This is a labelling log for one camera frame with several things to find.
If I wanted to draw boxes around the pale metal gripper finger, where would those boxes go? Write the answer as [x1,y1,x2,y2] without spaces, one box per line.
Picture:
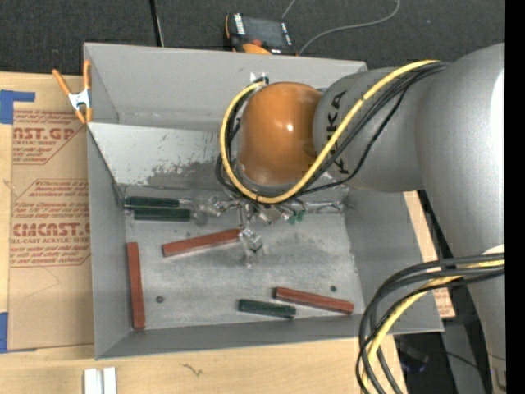
[196,197,232,225]
[240,228,266,268]

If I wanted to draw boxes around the red-brown flat block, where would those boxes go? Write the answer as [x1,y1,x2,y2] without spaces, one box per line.
[126,241,147,332]
[272,286,355,315]
[161,227,243,259]

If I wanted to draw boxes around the grey metal bin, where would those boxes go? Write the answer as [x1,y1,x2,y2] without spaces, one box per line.
[83,42,446,360]

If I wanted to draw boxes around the dark green flat block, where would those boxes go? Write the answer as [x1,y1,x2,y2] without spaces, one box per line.
[237,298,298,320]
[133,208,192,222]
[124,196,192,210]

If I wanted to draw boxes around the brown cardboard board red print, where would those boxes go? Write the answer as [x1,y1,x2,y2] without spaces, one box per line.
[0,71,456,355]

